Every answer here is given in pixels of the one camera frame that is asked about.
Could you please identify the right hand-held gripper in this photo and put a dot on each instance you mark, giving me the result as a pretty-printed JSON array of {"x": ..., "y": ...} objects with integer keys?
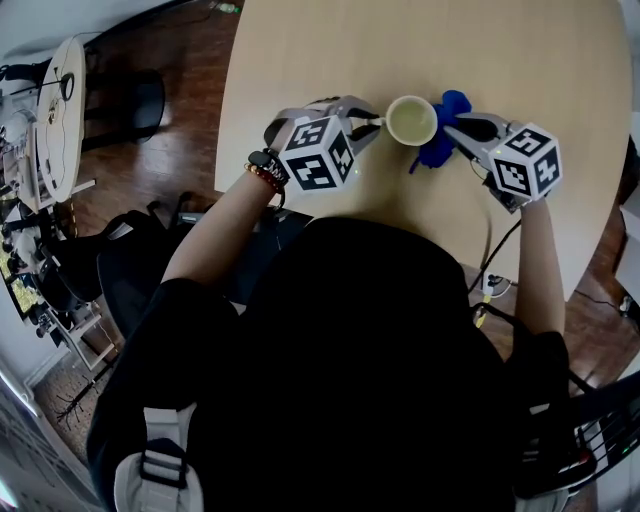
[{"x": 515, "y": 172}]

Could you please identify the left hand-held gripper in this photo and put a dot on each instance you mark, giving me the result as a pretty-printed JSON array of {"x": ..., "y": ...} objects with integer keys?
[{"x": 307, "y": 172}]

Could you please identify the blue cloth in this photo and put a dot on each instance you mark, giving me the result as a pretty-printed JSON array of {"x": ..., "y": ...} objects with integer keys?
[{"x": 455, "y": 102}]

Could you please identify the pale yellow mug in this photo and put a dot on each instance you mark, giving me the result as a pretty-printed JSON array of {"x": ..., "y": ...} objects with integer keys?
[{"x": 410, "y": 122}]

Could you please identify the person's left forearm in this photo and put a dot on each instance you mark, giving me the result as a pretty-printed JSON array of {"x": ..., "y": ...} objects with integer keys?
[{"x": 210, "y": 235}]

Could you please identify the person's right forearm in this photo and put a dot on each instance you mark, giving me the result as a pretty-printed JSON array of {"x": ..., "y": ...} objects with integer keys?
[{"x": 540, "y": 270}]

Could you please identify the metal wristwatch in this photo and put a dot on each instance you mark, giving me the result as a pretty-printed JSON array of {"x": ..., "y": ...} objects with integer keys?
[{"x": 272, "y": 162}]

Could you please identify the white power adapter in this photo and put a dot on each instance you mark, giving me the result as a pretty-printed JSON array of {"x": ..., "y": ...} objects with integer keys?
[{"x": 494, "y": 285}]

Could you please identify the green plastic bottle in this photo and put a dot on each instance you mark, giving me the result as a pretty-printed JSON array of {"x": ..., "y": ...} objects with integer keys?
[{"x": 227, "y": 8}]

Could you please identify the person's black shirt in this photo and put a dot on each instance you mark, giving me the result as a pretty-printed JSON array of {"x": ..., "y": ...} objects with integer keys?
[{"x": 325, "y": 350}]

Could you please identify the black mesh office chair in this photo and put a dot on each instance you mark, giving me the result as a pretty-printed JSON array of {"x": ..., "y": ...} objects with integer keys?
[{"x": 130, "y": 270}]

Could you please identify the round light wooden table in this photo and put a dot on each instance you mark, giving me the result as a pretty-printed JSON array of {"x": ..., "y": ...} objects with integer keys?
[{"x": 65, "y": 140}]

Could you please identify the white metal shelf rack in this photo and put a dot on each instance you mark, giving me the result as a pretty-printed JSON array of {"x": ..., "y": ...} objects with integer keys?
[{"x": 75, "y": 332}]

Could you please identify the black tripod stand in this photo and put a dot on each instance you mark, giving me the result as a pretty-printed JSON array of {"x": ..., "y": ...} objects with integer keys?
[{"x": 80, "y": 397}]

